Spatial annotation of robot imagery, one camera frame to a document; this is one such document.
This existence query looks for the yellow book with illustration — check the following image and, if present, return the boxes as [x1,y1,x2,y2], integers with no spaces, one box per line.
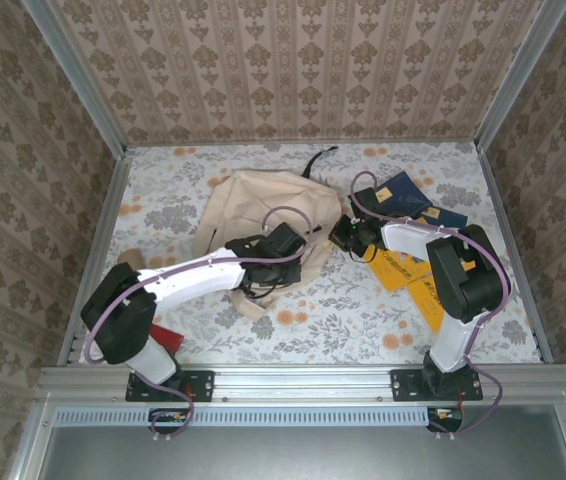
[365,243,434,296]

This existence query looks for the beige fabric backpack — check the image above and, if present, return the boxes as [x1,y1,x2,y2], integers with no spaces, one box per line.
[193,145,343,321]

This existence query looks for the dark blue book yellow label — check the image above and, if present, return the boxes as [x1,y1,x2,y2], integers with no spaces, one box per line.
[370,170,434,221]

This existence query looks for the yellow paperback book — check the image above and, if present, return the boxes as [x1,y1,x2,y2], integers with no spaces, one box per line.
[405,272,448,335]

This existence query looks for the red case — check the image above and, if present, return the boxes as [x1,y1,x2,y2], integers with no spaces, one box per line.
[150,322,185,354]

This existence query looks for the brown cardboard tube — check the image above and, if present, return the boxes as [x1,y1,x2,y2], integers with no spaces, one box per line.
[116,248,148,270]

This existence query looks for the floral tablecloth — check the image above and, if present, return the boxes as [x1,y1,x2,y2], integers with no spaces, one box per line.
[78,142,544,366]

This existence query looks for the grey metal sheet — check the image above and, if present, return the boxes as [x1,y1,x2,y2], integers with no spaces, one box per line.
[37,424,566,480]

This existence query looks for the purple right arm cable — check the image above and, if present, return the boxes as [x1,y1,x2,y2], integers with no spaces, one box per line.
[348,171,513,441]

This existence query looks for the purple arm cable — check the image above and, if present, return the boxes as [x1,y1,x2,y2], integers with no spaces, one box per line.
[81,206,314,442]
[348,171,513,441]

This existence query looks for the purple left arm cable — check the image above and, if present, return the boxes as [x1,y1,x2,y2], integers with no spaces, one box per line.
[81,206,314,442]

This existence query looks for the thin aluminium rail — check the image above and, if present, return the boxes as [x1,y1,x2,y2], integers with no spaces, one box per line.
[126,137,482,149]

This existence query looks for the long aluminium frame rail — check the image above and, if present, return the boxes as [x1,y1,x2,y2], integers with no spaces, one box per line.
[37,364,566,401]

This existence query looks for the aluminium side rail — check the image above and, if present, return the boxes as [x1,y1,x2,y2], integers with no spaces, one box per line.
[476,147,555,366]
[56,147,134,369]

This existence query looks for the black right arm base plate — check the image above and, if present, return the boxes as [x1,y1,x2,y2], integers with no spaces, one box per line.
[390,368,484,403]

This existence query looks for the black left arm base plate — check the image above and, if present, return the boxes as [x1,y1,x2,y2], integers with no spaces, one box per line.
[125,370,216,403]

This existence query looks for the grey slotted cable duct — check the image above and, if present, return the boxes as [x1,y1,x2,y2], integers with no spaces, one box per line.
[55,405,434,427]

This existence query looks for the aluminium corner post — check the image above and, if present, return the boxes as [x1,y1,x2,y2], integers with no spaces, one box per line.
[475,0,566,154]
[21,0,129,156]

